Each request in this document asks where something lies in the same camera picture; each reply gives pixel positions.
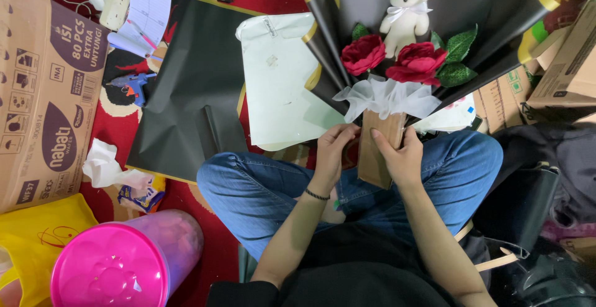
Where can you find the person's left hand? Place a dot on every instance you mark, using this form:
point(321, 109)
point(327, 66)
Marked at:
point(328, 162)

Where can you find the person's right hand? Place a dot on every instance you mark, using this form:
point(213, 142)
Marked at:
point(405, 165)

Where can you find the white tissue bouquet frill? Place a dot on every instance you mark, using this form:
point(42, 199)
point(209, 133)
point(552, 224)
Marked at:
point(386, 98)

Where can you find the person's blue jeans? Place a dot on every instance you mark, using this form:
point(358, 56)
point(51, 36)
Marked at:
point(260, 190)

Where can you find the white plastic sheet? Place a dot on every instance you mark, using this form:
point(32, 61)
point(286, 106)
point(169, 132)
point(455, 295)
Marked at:
point(279, 83)

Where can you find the red fabric rose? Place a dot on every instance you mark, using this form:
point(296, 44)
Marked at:
point(416, 62)
point(363, 54)

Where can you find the person's black shirt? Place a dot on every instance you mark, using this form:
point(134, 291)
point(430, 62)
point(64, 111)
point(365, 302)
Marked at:
point(363, 274)

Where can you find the flattened green-print cardboard box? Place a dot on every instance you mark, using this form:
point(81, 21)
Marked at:
point(503, 100)

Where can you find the green fabric leaves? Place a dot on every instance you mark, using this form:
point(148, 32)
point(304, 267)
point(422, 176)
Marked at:
point(458, 60)

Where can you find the small green fabric leaf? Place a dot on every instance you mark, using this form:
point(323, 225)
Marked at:
point(359, 31)

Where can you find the black bag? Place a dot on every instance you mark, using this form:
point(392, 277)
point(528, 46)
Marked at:
point(544, 195)

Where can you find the white teddy bear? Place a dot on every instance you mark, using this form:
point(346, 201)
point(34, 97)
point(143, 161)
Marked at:
point(407, 13)

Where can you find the black wrapping paper sheet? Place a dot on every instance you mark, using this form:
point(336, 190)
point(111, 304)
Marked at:
point(195, 88)

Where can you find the black gold-edged bouquet wrapping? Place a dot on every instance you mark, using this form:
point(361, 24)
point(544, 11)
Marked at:
point(475, 13)

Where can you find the blue yellow tissue packet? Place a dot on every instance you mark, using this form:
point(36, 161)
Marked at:
point(142, 197)

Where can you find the brown cardboard box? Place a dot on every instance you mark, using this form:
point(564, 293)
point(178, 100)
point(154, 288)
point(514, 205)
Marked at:
point(568, 65)

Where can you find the yellow cartoon print wrapping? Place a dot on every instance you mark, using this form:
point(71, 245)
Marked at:
point(554, 18)

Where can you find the blue glue gun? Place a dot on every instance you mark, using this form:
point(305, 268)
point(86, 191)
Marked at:
point(132, 85)

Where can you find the crumpled white tissue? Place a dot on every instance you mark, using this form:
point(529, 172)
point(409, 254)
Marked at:
point(105, 165)

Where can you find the pink pen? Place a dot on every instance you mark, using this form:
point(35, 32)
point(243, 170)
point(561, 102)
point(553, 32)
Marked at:
point(142, 34)

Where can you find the white lined notebook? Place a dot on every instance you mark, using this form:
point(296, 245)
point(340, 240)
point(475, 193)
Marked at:
point(144, 16)

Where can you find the pink lidded plastic jar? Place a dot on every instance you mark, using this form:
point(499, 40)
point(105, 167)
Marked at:
point(116, 265)

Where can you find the white power strip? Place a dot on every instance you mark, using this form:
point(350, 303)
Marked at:
point(115, 2)

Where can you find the large printed cardboard box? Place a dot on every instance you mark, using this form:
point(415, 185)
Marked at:
point(42, 93)

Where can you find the yellow plastic bag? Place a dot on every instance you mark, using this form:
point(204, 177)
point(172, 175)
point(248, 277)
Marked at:
point(37, 237)

